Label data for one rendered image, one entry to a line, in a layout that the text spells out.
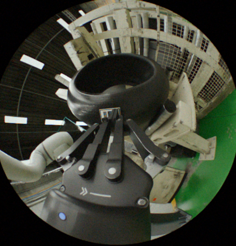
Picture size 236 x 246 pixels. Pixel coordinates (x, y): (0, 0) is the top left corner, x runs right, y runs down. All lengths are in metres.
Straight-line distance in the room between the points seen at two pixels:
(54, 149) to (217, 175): 1.32
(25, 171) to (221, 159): 1.23
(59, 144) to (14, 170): 0.33
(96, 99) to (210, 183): 1.16
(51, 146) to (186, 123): 0.59
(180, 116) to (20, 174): 0.45
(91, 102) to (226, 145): 1.16
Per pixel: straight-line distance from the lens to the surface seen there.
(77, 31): 0.93
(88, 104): 0.25
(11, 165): 0.23
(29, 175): 0.27
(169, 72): 0.47
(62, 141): 0.47
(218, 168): 1.05
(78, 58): 0.84
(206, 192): 1.08
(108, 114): 0.22
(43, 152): 0.48
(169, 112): 0.25
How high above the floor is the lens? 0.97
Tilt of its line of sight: 17 degrees up
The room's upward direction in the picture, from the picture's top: 68 degrees counter-clockwise
